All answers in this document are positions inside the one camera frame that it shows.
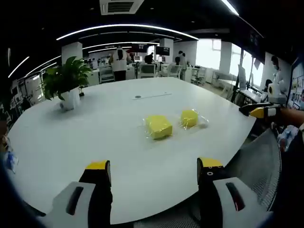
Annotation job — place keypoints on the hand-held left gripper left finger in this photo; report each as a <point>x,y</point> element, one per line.
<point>99,204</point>

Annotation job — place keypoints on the large yellow sponge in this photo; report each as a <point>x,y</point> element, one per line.
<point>158,127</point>

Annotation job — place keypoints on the bright window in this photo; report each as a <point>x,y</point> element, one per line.
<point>208,54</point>

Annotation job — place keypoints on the dark monitor screen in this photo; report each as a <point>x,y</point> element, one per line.
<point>162,50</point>
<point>139,47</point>

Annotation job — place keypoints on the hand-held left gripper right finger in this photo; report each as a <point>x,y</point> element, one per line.
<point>209,194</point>

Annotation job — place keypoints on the blue white printed cloth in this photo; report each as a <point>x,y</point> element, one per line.
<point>288,137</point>

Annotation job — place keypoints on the green plant in white pot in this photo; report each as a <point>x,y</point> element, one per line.
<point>67,78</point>

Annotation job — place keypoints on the long curved ceiling light strip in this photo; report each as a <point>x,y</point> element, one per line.
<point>123,26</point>

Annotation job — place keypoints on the crumpled blue white bag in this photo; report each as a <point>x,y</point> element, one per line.
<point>12,158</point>

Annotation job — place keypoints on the small black object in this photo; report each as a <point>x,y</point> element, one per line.
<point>81,93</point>

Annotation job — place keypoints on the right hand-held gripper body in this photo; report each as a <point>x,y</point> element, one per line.
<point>276,91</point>

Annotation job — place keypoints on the white office chair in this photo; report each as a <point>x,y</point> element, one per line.
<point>174,70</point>
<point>106,74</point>
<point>147,70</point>

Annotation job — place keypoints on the blue white wall poster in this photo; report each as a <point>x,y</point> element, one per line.
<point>298,88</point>

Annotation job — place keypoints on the black tripod stand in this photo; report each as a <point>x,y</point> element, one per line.
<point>240,80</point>

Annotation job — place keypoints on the small yellow sponge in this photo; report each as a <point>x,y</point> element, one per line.
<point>189,118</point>

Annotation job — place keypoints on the person's dark clothing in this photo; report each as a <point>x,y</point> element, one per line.
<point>294,175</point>

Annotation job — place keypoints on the grey mesh office chair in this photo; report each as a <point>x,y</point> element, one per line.
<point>259,156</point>

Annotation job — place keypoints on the ceiling air conditioner vent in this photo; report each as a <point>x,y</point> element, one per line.
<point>121,6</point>

